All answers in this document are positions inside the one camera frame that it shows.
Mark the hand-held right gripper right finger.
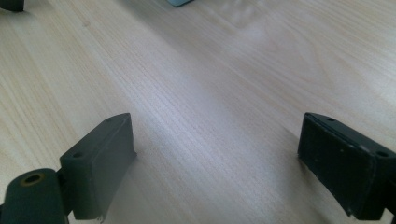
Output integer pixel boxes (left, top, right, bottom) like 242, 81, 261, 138
297, 112, 396, 221

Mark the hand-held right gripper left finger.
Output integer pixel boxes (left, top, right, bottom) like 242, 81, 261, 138
59, 112, 137, 221

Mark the light blue object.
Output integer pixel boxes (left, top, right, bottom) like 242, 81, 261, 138
166, 0, 194, 7

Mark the black object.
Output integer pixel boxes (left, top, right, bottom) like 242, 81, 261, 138
0, 0, 25, 13

